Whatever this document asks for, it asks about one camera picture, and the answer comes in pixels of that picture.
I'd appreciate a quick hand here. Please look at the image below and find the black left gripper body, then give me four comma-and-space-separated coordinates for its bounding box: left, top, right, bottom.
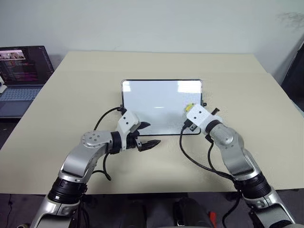
125, 128, 143, 150

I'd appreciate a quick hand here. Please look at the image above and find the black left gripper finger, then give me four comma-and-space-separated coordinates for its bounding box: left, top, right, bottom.
137, 121, 151, 131
138, 139, 162, 152

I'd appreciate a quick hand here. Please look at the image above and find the dark rounded shape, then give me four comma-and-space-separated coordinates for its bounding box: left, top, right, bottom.
172, 198, 210, 228

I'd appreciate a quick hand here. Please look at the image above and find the large black object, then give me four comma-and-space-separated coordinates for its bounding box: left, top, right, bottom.
281, 35, 304, 105

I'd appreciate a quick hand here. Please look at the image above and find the open dark laptop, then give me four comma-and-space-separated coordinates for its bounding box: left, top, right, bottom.
0, 45, 55, 118

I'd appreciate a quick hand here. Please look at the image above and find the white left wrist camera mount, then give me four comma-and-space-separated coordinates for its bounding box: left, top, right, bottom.
117, 109, 141, 135

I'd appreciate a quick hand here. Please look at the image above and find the white board with black frame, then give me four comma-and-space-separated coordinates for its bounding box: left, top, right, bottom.
119, 78, 207, 137

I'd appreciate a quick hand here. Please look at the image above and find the black table frame bar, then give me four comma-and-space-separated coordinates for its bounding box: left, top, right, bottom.
127, 193, 189, 200

